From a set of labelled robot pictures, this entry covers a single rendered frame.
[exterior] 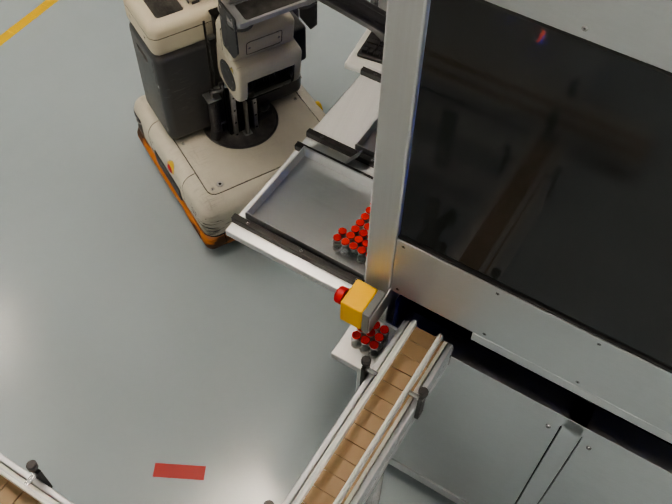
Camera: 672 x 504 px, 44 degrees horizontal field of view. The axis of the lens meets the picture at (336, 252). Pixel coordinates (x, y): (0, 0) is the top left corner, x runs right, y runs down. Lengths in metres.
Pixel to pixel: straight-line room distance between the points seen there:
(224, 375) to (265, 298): 0.33
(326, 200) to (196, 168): 0.98
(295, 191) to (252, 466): 0.98
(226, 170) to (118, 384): 0.82
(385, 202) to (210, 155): 1.53
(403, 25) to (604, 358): 0.74
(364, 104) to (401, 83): 0.99
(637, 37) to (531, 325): 0.70
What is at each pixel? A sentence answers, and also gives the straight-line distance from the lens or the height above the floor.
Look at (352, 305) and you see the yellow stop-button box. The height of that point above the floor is 1.03.
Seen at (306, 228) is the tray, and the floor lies 0.88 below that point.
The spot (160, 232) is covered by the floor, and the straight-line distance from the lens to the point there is 3.19.
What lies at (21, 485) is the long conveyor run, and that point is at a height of 0.97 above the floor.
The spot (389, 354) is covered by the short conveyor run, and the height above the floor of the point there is 0.93.
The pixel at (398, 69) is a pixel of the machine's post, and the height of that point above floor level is 1.63.
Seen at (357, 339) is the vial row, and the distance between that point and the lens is 1.83.
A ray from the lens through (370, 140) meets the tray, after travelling 2.24.
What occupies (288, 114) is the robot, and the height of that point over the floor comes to 0.28.
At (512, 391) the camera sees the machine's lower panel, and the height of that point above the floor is 0.87.
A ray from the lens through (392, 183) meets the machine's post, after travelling 1.52.
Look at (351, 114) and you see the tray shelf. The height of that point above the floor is 0.88.
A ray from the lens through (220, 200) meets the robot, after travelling 2.90.
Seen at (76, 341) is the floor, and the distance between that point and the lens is 3.00.
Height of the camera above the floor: 2.52
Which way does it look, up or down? 55 degrees down
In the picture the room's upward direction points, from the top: 2 degrees clockwise
